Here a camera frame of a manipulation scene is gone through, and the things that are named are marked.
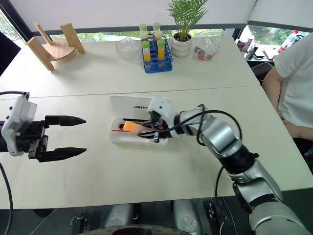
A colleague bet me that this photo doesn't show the wooden curved stand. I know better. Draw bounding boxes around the wooden curved stand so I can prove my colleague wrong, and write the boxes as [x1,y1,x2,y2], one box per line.
[26,21,86,72]

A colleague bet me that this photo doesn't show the plastic bottle with red label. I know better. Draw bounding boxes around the plastic bottle with red label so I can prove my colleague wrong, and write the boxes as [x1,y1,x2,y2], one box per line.
[277,30,311,54]

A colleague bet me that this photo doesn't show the blue test tube rack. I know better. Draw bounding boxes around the blue test tube rack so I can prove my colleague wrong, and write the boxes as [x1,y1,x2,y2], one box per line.
[141,34,174,74]

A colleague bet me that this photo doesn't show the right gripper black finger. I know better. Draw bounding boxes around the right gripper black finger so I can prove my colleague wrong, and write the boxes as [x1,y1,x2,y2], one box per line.
[136,130,157,142]
[134,118,153,128]

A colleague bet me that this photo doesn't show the green capped tube orange liquid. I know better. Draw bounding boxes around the green capped tube orange liquid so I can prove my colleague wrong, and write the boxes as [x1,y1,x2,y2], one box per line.
[141,40,151,62]
[156,39,166,62]

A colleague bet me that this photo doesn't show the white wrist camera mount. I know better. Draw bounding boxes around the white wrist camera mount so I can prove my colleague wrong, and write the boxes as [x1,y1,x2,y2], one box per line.
[0,96,38,157]
[146,95,181,139]

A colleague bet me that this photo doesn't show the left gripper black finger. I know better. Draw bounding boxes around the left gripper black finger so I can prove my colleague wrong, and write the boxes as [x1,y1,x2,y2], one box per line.
[38,147,88,163]
[44,115,87,128]

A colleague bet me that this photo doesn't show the green potted palm plant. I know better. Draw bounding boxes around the green potted palm plant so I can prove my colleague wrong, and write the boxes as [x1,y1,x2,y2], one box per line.
[167,0,209,42]

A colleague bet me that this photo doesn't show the white plastic pencil case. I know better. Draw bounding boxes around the white plastic pencil case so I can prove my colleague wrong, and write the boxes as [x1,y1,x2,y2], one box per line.
[108,95,170,147]

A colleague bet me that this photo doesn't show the cluttered background desk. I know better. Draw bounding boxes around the cluttered background desk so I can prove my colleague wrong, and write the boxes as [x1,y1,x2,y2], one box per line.
[236,24,282,61]

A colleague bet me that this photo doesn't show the dark rounded robot torso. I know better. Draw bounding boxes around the dark rounded robot torso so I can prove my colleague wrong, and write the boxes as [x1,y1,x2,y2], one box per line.
[79,223,188,235]

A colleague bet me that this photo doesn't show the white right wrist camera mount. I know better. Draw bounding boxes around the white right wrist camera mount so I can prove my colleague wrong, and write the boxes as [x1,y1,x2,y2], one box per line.
[146,95,181,139]

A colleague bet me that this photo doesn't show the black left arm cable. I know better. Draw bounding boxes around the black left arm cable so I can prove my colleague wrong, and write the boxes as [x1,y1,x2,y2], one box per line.
[0,91,30,235]

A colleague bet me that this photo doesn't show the person in white t-shirt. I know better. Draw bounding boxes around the person in white t-shirt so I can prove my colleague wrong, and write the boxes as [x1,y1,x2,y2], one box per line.
[273,31,313,161]

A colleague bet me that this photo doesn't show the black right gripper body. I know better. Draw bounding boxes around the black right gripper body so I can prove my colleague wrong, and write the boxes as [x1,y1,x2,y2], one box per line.
[147,110,172,144]

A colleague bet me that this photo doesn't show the dark chair back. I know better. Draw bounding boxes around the dark chair back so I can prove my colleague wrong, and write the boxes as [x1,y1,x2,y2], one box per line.
[0,30,22,77]

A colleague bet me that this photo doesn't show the clear plastic bag of parts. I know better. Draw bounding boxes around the clear plastic bag of parts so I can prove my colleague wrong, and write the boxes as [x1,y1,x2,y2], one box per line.
[191,36,223,62]

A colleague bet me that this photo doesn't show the orange eraser block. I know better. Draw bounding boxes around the orange eraser block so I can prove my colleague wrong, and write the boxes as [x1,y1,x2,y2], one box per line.
[118,121,143,134]

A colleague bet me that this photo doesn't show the green capped tube pink contents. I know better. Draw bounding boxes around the green capped tube pink contents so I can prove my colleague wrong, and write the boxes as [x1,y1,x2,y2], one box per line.
[152,22,162,41]

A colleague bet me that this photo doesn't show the clear glass bowl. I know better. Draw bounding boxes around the clear glass bowl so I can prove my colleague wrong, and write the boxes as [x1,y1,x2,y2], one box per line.
[115,37,140,61]

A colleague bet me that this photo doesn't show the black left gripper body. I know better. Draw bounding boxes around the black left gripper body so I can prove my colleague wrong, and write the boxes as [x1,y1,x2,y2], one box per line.
[15,119,49,160]

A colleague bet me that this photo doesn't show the black office chair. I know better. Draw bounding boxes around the black office chair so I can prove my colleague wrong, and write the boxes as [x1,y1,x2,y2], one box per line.
[250,62,275,86]

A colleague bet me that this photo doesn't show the grey rounded robot leg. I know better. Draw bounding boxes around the grey rounded robot leg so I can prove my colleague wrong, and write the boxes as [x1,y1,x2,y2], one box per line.
[173,198,203,235]

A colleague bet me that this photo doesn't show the white ribbed plant pot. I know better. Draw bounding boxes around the white ribbed plant pot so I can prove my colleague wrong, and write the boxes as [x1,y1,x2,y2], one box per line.
[170,32,193,58]

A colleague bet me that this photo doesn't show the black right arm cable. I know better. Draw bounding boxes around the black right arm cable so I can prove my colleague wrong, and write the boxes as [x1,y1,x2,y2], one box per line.
[149,103,243,235]

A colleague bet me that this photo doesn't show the green capped tube brown contents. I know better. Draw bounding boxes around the green capped tube brown contents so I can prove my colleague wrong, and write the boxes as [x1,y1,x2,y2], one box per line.
[139,23,149,42]

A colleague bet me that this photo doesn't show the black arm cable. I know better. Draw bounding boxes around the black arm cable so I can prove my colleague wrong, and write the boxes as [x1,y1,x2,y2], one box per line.
[0,91,30,235]
[149,103,243,235]

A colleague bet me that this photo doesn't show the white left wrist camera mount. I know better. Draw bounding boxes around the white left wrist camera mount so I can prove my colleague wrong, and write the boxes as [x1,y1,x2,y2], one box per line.
[0,96,38,157]

